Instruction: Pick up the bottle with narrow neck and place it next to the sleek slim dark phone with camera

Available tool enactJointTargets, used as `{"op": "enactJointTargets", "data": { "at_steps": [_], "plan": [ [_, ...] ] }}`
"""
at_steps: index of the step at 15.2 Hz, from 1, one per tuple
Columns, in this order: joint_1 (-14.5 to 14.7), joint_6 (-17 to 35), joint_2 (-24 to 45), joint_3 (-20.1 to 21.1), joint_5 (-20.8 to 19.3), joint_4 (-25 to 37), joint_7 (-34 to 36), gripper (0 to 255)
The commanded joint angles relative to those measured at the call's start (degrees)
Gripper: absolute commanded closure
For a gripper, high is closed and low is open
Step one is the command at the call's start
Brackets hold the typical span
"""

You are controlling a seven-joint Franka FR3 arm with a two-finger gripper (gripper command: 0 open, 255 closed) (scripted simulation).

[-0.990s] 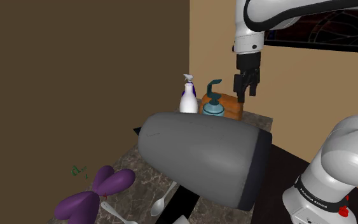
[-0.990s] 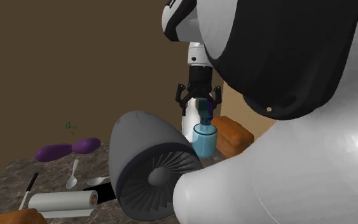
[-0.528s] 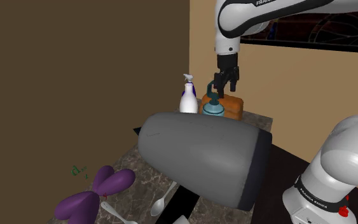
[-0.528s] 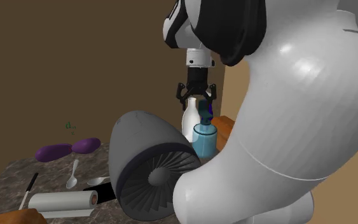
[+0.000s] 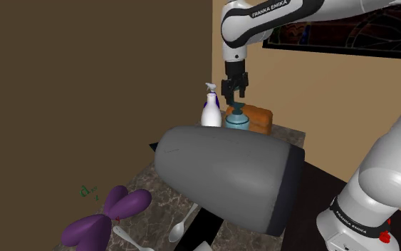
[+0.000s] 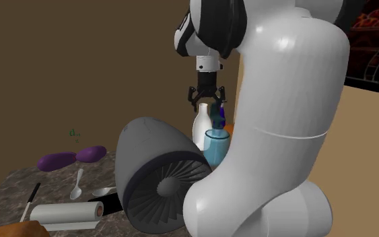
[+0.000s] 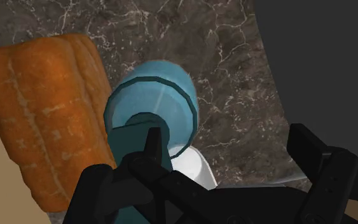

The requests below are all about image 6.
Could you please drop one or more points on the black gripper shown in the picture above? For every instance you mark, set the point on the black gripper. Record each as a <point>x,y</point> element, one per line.
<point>207,82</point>

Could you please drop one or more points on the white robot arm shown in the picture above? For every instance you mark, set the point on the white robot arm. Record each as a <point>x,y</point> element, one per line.
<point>284,108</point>

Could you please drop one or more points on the blue spray bottle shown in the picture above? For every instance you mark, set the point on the blue spray bottle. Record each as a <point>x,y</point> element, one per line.
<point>218,118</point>

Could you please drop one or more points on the white bottle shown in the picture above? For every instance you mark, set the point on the white bottle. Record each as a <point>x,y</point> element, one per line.
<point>201,128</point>

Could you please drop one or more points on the orange fruit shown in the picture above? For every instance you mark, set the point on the orange fruit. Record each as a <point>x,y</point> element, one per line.
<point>230,129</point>

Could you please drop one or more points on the light blue glass cup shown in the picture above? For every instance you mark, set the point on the light blue glass cup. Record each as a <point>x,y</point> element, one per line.
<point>216,149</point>

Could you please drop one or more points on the grey jet engine model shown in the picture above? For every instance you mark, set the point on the grey jet engine model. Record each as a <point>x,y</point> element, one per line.
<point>149,157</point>

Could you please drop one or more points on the purple eggplant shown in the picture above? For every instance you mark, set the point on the purple eggplant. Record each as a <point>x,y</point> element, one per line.
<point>91,154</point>
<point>56,161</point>

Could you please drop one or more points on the silver spoon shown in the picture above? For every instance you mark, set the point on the silver spoon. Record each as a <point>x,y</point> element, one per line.
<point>76,191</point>
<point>102,191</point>

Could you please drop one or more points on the dark red arched window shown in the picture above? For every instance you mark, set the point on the dark red arched window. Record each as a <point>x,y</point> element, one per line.
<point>376,46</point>

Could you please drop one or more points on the white paper towel roll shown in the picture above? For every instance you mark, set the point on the white paper towel roll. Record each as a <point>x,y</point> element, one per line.
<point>64,212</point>

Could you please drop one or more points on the black and white pen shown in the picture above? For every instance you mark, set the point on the black and white pen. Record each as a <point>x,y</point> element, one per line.
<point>31,199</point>

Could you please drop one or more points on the brown bread loaf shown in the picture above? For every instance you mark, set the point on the brown bread loaf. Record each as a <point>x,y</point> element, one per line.
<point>15,229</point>

